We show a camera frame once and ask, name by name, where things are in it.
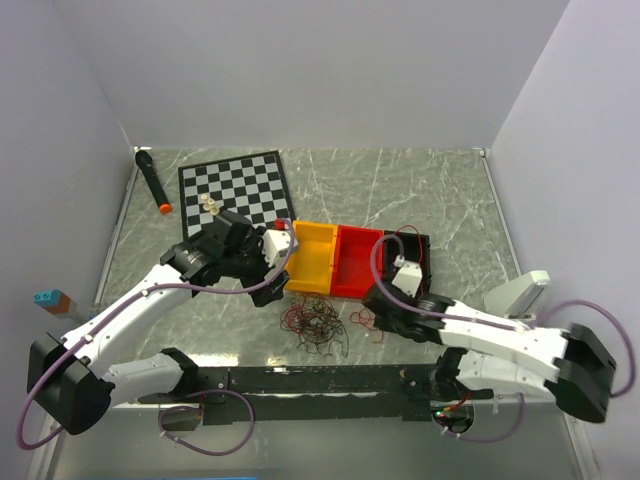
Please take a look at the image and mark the black plastic bin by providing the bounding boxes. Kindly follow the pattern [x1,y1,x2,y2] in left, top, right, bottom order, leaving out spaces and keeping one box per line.
[380,228,432,294]

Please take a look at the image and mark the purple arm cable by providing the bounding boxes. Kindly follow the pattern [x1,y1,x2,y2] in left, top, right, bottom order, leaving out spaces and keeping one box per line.
[369,234,632,399]
[15,217,295,451]

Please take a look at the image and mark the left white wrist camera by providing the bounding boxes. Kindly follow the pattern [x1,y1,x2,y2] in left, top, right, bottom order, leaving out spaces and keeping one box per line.
[262,219,299,268]

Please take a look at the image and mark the blue and brown block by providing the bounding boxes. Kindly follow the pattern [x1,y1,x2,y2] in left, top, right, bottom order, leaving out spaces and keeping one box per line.
[33,289,89,325]

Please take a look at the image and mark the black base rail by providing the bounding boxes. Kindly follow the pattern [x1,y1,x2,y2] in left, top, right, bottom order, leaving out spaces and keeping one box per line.
[137,364,496,426]

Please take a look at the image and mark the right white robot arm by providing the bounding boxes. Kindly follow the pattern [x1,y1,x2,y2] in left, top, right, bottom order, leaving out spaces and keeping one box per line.
[363,283,617,423]

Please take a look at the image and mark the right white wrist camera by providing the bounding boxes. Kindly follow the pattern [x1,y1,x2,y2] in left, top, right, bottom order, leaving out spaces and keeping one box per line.
[391,255,423,298]

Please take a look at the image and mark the red plastic bin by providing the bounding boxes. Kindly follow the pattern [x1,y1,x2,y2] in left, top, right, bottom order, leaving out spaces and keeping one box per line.
[330,225,384,299]

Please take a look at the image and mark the dark brown cable tangle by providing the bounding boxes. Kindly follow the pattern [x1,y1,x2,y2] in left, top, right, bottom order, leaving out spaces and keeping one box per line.
[278,294,350,359]

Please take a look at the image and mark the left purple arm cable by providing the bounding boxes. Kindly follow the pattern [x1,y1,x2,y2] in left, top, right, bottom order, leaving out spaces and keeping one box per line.
[15,217,295,451]

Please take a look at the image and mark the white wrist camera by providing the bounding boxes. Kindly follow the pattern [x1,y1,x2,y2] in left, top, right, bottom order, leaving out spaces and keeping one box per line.
[262,219,299,268]
[391,255,423,298]

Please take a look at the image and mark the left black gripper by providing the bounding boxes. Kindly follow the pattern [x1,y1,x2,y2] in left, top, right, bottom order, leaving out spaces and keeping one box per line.
[222,227,289,306]

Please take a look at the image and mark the cream chess pieces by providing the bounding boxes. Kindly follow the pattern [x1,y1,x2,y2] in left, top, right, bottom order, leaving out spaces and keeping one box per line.
[200,194,220,216]

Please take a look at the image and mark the black marker orange cap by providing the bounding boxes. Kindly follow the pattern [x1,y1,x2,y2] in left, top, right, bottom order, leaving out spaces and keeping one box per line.
[135,150,172,215]

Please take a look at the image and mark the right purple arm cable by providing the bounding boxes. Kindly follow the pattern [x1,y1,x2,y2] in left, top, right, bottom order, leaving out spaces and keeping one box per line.
[369,234,632,399]

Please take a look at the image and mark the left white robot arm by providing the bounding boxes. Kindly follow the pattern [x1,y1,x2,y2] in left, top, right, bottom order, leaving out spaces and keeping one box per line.
[26,210,297,435]

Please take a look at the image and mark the yellow plastic bin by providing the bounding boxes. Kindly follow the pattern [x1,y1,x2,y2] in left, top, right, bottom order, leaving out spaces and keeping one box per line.
[285,220,338,295]

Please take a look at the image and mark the black and white chessboard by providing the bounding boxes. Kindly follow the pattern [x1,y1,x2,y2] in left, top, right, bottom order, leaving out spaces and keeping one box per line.
[178,151,296,238]

